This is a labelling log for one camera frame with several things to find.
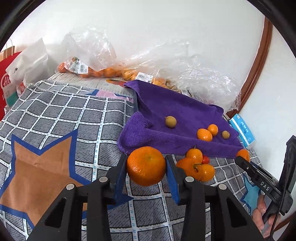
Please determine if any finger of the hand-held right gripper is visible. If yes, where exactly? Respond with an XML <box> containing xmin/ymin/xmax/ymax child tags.
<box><xmin>235</xmin><ymin>156</ymin><xmax>262</xmax><ymax>184</ymax></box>

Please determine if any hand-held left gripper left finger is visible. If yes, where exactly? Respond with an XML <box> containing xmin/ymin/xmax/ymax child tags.
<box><xmin>27</xmin><ymin>154</ymin><xmax>129</xmax><ymax>241</ymax></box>

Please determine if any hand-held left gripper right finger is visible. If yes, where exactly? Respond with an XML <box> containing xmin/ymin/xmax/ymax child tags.
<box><xmin>165</xmin><ymin>154</ymin><xmax>264</xmax><ymax>241</ymax></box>

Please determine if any small mandarin orange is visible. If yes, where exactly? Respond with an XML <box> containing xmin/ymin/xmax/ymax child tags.
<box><xmin>197</xmin><ymin>128</ymin><xmax>213</xmax><ymax>142</ymax></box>
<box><xmin>236</xmin><ymin>149</ymin><xmax>251</xmax><ymax>163</ymax></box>

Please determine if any large mandarin with stem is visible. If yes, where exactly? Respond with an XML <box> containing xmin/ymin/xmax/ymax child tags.
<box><xmin>176</xmin><ymin>158</ymin><xmax>201</xmax><ymax>181</ymax></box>

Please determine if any large smooth mandarin orange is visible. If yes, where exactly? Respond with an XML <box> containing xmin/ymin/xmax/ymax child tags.
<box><xmin>126</xmin><ymin>146</ymin><xmax>167</xmax><ymax>187</ymax></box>

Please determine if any medium mandarin with stem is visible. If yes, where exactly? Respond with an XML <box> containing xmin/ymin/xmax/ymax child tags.
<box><xmin>186</xmin><ymin>146</ymin><xmax>203</xmax><ymax>164</ymax></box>

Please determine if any oval orange kumquat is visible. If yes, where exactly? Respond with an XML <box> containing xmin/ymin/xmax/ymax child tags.
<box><xmin>199</xmin><ymin>164</ymin><xmax>216</xmax><ymax>182</ymax></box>

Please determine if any small round kumquat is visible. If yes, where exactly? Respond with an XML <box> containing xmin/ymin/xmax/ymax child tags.
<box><xmin>207</xmin><ymin>124</ymin><xmax>219</xmax><ymax>137</ymax></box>

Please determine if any purple towel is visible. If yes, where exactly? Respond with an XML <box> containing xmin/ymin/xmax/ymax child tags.
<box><xmin>117</xmin><ymin>80</ymin><xmax>244</xmax><ymax>158</ymax></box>

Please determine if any person's right hand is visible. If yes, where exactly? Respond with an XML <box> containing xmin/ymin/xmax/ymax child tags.
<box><xmin>252</xmin><ymin>193</ymin><xmax>282</xmax><ymax>239</ymax></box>

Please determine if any blue tissue pack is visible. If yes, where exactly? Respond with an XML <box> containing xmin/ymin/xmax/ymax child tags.
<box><xmin>229</xmin><ymin>113</ymin><xmax>257</xmax><ymax>149</ymax></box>

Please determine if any grey checkered blanket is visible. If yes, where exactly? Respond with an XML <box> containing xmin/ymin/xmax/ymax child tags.
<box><xmin>0</xmin><ymin>79</ymin><xmax>266</xmax><ymax>241</ymax></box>

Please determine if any crumpled clear plastic bag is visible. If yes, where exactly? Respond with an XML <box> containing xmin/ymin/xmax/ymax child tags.
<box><xmin>171</xmin><ymin>53</ymin><xmax>242</xmax><ymax>112</ymax></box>

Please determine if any pile of bagged brown longans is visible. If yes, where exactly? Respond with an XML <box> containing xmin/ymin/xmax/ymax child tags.
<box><xmin>166</xmin><ymin>80</ymin><xmax>183</xmax><ymax>93</ymax></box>

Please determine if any pile of bagged kumquats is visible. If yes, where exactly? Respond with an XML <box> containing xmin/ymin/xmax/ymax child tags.
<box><xmin>122</xmin><ymin>67</ymin><xmax>171</xmax><ymax>88</ymax></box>

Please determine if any pile of bagged mandarins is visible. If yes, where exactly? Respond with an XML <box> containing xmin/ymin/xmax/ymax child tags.
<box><xmin>58</xmin><ymin>57</ymin><xmax>123</xmax><ymax>78</ymax></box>

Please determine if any white red-printed bag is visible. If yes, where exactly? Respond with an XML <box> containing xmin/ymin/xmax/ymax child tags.
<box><xmin>16</xmin><ymin>79</ymin><xmax>30</xmax><ymax>95</ymax></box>

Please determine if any clear bag with mandarins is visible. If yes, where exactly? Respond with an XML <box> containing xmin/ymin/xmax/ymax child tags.
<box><xmin>60</xmin><ymin>27</ymin><xmax>117</xmax><ymax>78</ymax></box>

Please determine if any white plastic bag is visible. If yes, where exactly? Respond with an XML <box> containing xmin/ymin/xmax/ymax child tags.
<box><xmin>5</xmin><ymin>37</ymin><xmax>49</xmax><ymax>88</ymax></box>

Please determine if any red paper bag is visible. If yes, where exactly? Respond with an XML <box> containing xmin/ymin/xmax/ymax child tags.
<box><xmin>0</xmin><ymin>38</ymin><xmax>26</xmax><ymax>121</ymax></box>

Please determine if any brown wooden door frame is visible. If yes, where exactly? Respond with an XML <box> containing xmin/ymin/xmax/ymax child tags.
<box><xmin>225</xmin><ymin>17</ymin><xmax>273</xmax><ymax>118</ymax></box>

